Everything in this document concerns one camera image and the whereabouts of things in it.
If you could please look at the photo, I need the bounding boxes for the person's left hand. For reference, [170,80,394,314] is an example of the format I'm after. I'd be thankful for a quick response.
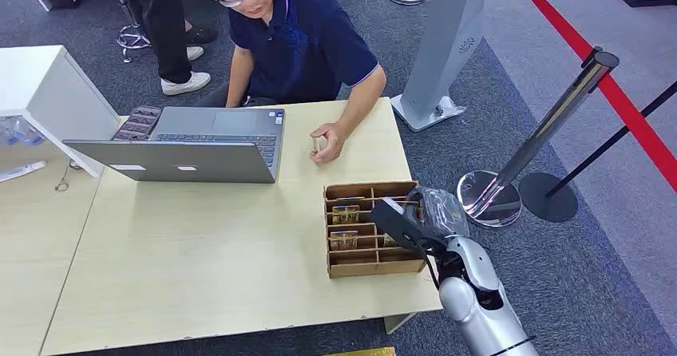
[309,123,346,165]

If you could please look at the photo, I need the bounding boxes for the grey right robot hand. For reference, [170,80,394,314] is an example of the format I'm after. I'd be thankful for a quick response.
[370,186,471,256]

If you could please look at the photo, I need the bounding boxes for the cardboard card organizer box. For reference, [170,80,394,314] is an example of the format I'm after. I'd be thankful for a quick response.
[323,180,427,279]

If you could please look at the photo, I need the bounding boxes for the seated person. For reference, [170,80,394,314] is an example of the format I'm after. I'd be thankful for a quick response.
[192,0,388,165]

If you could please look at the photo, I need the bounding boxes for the dark card tray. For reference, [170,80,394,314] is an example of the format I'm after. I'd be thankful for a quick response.
[111,105,162,143]

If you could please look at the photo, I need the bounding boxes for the standing person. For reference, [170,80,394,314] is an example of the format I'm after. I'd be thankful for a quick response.
[113,0,219,97]

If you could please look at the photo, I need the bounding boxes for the white desk leg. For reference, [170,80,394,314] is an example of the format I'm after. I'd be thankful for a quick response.
[383,312,419,335]

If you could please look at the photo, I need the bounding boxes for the grey laptop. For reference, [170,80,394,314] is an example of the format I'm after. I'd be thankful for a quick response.
[62,106,286,185]

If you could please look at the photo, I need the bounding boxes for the grey kiosk stand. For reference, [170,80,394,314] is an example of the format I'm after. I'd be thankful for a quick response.
[390,0,488,133]

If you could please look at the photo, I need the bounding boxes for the yellow board edge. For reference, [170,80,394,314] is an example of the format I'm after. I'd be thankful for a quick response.
[321,346,397,356]

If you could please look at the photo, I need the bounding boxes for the chrome stool base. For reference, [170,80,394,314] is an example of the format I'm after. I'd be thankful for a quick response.
[103,0,152,65]

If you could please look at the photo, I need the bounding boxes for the white cabinet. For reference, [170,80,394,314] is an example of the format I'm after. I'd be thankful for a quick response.
[0,45,122,179]

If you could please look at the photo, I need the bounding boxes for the clear plastic bottles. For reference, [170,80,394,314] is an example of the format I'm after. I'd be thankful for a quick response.
[0,114,46,148]

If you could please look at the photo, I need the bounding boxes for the white pen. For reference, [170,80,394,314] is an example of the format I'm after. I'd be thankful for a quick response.
[0,160,48,184]

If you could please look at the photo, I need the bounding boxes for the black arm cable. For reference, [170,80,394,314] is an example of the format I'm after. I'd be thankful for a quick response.
[421,245,443,292]

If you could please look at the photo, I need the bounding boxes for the black stanchion post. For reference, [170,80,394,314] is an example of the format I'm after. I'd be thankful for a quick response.
[518,81,677,224]

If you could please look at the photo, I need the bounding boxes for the chrome stanchion post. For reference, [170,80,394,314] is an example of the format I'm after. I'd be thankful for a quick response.
[457,50,621,229]

